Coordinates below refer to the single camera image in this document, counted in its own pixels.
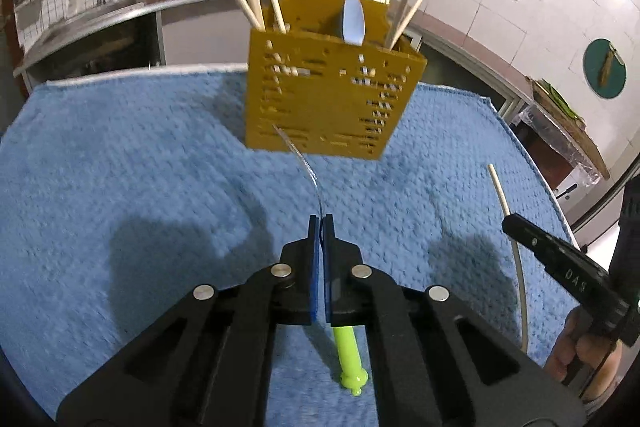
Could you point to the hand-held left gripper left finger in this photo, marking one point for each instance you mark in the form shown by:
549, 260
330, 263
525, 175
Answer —
314, 267

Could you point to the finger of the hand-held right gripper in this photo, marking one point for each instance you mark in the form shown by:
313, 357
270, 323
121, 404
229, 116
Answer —
522, 229

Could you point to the clear plastic sheet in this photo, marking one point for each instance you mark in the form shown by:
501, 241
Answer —
560, 147

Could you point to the kitchen counter cabinet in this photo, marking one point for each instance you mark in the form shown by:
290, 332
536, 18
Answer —
200, 37

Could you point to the blue plastic spoon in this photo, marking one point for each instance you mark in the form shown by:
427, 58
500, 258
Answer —
353, 22

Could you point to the person's right hand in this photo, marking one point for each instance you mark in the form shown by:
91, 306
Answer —
575, 352

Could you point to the wooden tray with vegetables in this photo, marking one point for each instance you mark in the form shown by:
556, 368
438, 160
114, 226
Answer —
570, 122

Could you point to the yellow perforated cutlery holder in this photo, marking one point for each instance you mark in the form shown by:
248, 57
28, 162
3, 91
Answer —
320, 97

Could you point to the steel sink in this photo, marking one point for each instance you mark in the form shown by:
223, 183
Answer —
85, 24

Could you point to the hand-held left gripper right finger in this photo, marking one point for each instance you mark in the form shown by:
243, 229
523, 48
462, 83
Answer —
328, 267

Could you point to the green round board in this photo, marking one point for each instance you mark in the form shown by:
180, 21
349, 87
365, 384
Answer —
615, 77

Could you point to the blue terry towel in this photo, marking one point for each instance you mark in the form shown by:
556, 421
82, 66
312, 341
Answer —
150, 167

